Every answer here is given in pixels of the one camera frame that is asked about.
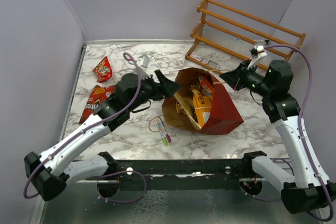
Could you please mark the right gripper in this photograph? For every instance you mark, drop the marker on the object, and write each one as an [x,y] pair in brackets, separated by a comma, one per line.
[236,77]

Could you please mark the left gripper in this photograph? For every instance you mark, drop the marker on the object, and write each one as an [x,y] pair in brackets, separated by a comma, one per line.
[167,88]

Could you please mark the red brown paper bag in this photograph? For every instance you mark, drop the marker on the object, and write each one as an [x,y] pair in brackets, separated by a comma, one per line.
[224,116]

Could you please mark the red cheez-it snack bag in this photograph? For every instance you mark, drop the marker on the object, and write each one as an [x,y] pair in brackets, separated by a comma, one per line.
[103,70]

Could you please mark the red doritos chip bag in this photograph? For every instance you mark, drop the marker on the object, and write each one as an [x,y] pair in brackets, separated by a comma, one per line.
[98,95]

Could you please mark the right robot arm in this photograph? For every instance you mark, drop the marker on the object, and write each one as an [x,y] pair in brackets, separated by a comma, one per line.
[309,187]

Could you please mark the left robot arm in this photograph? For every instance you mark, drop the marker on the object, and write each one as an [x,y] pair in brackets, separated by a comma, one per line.
[53,169]

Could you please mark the teal white snack bag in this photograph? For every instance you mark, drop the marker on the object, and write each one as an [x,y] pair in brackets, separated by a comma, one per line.
[207,87]

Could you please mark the yellow kettle chips bag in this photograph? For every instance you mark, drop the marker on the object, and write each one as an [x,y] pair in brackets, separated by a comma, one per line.
[202,105]

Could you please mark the open small cardboard box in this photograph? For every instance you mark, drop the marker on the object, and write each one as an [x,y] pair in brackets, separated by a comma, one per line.
[212,64]

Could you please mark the yellow m&m's packet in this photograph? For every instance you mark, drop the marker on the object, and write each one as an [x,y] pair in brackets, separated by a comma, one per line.
[182,110]

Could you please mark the red white small box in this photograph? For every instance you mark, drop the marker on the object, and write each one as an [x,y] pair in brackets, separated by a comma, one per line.
[196,57]

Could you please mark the wooden shelf rack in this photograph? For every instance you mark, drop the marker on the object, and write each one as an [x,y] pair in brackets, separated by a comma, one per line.
[226,31]

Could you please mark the purple cap marker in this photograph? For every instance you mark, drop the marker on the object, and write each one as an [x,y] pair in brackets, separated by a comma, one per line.
[165,131]

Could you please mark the green cap marker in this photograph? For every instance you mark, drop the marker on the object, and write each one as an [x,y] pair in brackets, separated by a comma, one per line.
[165,142]

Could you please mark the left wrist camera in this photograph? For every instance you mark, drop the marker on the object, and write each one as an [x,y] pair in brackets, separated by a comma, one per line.
[142,63]

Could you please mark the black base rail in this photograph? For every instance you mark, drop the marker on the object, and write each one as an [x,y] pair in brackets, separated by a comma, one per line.
[180,174]

